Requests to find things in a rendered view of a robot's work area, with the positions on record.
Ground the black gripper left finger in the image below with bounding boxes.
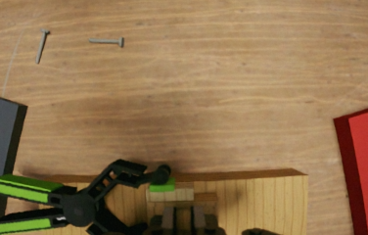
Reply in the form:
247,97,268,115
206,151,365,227
102,207,177,235

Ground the black spring clamp with green handles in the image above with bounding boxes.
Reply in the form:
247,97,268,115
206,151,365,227
0,159,175,235

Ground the grey bolt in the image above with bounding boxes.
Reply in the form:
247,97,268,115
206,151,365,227
35,28,50,64
89,37,124,47

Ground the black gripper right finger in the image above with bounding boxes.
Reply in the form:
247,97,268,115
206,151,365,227
191,206,281,235

